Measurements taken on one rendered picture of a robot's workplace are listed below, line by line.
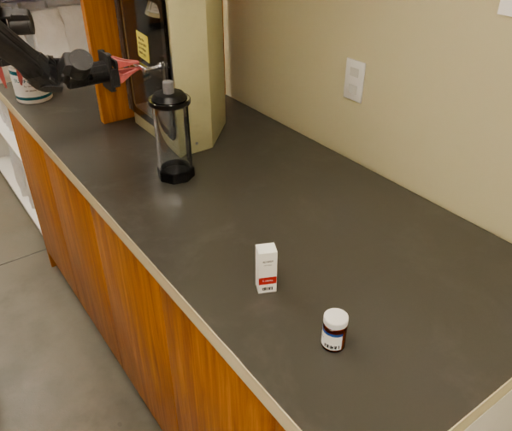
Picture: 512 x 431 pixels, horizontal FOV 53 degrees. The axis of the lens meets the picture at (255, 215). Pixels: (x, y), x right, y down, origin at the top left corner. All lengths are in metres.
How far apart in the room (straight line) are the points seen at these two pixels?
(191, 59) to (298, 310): 0.78
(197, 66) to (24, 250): 1.76
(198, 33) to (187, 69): 0.10
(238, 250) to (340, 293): 0.26
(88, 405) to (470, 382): 1.50
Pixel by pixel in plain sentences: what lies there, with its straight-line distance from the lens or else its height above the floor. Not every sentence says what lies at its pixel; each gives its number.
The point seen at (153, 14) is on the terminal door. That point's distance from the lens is 1.49.
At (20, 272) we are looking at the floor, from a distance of 2.83.
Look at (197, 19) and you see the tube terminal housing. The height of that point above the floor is 1.32.
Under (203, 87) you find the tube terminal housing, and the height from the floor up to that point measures 1.14.
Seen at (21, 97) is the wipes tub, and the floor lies 0.96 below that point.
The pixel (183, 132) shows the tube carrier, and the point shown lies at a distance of 1.37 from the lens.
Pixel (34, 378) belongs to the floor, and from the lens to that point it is 2.29.
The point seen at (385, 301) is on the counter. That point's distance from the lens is 1.07.
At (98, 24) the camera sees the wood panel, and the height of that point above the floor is 1.26.
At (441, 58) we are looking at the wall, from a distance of 1.34.
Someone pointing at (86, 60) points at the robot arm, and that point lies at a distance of 1.40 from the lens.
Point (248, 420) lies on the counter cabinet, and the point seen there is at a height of 0.73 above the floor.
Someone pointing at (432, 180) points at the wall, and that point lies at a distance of 1.43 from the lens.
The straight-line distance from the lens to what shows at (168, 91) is 1.36.
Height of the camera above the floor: 1.64
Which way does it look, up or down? 33 degrees down
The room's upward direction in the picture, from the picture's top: straight up
